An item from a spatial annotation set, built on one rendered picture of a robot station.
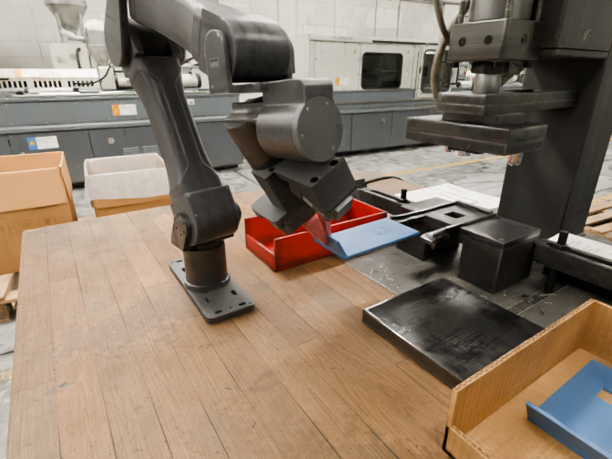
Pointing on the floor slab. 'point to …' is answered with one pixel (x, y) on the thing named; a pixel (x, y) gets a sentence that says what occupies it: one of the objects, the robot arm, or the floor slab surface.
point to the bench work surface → (206, 354)
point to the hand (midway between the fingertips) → (323, 237)
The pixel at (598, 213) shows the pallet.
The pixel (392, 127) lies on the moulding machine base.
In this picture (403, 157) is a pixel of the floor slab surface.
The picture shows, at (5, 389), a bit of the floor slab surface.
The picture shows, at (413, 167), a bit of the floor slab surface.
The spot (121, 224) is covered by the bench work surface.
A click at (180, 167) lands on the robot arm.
